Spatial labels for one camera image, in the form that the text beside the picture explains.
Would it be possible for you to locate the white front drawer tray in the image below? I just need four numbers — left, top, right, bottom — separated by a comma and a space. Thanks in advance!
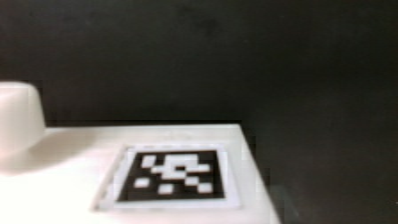
0, 82, 281, 224

